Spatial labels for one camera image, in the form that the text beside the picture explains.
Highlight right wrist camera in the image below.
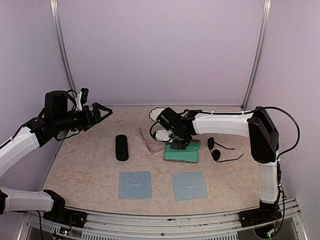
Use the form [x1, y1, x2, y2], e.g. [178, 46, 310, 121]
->
[154, 129, 173, 143]

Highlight white scalloped bowl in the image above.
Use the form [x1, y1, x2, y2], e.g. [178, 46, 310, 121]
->
[149, 107, 166, 122]

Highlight black glasses case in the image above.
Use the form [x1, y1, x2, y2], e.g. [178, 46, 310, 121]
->
[115, 134, 129, 162]

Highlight right aluminium frame post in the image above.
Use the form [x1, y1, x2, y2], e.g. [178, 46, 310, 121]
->
[241, 0, 272, 110]

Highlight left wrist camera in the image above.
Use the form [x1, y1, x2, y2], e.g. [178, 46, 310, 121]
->
[75, 88, 89, 111]

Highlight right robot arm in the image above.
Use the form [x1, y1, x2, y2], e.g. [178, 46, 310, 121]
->
[149, 106, 301, 222]

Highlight blue cleaning cloth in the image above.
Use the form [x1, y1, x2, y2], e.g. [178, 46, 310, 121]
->
[171, 171, 209, 202]
[118, 171, 153, 200]

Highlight front aluminium rail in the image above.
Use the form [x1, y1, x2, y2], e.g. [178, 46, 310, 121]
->
[17, 198, 310, 240]

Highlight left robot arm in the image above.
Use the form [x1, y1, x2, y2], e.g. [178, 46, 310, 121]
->
[0, 88, 113, 223]

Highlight black aviator sunglasses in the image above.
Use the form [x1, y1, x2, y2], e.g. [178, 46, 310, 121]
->
[207, 137, 244, 163]

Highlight left aluminium frame post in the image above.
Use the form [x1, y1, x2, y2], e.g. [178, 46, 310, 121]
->
[49, 0, 77, 92]

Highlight clear frame glasses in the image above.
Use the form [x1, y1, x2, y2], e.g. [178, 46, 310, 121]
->
[138, 127, 165, 155]

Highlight aluminium frame post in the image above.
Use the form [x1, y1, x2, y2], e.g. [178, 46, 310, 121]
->
[49, 0, 77, 92]
[241, 0, 272, 110]

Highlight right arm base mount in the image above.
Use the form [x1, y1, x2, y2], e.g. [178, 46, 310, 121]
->
[238, 200, 283, 228]

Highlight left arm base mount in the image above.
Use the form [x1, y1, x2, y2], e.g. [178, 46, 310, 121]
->
[43, 189, 88, 229]

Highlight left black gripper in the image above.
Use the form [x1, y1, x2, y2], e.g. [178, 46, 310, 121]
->
[54, 101, 112, 132]

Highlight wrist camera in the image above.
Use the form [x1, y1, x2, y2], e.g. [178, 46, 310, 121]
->
[75, 88, 89, 111]
[154, 129, 173, 143]

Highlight grey glasses case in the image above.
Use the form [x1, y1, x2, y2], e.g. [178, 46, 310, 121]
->
[163, 139, 201, 164]

